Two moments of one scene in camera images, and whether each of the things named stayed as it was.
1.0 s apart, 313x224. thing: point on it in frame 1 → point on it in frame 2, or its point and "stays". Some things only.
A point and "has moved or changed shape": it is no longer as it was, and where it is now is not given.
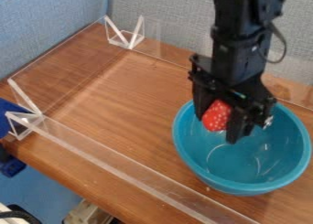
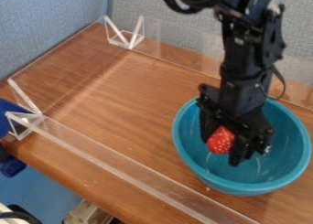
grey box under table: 88,213 stays
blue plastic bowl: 253,166 stays
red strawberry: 215,117 has moved or changed shape
